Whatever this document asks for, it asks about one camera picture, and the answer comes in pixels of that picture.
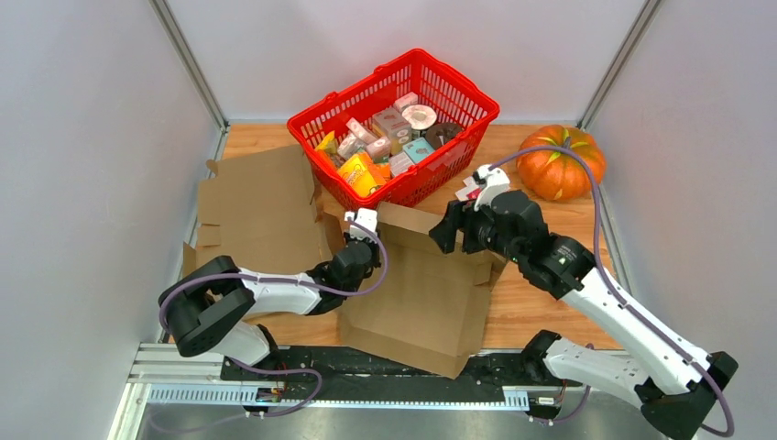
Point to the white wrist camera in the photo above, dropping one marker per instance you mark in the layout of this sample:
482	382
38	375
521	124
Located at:
361	225
492	181

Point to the orange pumpkin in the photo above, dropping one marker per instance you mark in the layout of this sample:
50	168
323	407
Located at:
555	176

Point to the red white paper packet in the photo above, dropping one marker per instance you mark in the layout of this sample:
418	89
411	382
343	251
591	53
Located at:
470	190

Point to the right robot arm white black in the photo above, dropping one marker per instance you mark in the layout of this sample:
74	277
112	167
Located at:
673	383

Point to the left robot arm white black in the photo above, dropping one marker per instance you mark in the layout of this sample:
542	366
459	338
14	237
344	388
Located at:
205	311

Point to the flat brown cardboard sheet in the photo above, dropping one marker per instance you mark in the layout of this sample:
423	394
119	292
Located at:
262	210

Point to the red plastic shopping basket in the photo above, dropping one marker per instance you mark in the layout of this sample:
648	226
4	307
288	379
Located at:
415	77

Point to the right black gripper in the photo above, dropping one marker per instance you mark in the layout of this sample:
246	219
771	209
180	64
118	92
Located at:
443	233

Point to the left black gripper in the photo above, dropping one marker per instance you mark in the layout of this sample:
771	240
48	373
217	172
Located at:
376	261

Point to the left aluminium frame post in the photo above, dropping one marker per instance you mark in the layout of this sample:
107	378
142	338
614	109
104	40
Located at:
179	42

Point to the aluminium frame post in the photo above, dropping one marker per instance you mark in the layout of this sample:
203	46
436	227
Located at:
179	42
636	31

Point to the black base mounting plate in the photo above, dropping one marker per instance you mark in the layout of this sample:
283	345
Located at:
355	376

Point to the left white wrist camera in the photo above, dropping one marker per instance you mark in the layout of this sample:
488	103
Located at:
361	225

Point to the orange snack box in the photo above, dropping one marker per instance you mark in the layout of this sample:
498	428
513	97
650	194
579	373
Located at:
363	175

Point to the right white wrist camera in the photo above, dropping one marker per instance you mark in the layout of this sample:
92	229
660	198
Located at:
492	181

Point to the yellow snack packet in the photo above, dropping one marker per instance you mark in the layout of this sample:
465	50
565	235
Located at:
328	145

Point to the right aluminium frame post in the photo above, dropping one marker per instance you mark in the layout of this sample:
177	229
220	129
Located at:
636	31

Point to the brown cardboard box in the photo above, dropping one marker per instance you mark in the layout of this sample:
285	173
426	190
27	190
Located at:
430	312

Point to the teal small box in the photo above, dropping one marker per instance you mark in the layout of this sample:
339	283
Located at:
418	150

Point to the pink white round roll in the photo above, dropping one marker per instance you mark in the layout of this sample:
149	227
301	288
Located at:
420	117

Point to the dark brown round item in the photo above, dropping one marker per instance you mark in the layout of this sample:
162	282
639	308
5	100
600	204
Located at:
440	134

